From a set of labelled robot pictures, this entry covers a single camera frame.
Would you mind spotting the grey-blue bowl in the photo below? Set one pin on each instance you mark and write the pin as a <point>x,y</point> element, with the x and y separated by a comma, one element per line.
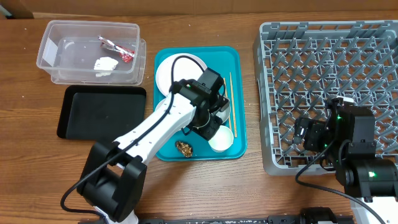
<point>224,115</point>

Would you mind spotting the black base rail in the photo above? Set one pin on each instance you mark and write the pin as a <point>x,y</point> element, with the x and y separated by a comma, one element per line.
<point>311,215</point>

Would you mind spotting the teal plastic tray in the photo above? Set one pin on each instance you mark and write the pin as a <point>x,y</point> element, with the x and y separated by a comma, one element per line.
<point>222,59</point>

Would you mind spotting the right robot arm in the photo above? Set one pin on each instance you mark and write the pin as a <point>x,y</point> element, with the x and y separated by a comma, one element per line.
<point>346,141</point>

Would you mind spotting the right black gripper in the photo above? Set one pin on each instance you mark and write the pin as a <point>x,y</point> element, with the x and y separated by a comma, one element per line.
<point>300,132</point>

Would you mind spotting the clear plastic bin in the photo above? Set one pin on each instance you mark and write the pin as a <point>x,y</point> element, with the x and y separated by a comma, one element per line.
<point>69,49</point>

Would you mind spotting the black tray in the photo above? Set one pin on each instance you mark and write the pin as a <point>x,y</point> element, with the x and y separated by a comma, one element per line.
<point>100,112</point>

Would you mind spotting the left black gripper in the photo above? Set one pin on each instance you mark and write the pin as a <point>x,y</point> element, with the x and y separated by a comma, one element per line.
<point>209,131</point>

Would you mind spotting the brown food scrap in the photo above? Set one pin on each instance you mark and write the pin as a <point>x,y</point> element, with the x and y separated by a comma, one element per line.
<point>184,148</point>

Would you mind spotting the white tissue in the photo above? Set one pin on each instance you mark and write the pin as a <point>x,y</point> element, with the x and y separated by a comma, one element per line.
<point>107,64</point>

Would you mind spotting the white cup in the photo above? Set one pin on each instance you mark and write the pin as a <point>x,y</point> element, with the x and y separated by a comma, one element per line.
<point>222,140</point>

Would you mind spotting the red silver wrapper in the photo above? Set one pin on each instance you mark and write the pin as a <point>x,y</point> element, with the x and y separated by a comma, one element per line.
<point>127,55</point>

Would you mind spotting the pink bowl with crumbs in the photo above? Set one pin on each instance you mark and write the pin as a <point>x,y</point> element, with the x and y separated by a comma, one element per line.
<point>160,104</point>

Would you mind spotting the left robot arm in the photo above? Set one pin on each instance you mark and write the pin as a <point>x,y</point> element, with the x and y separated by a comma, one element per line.
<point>113,177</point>

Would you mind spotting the grey dishwasher rack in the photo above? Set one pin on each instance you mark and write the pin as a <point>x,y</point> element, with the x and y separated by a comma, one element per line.
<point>298,65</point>

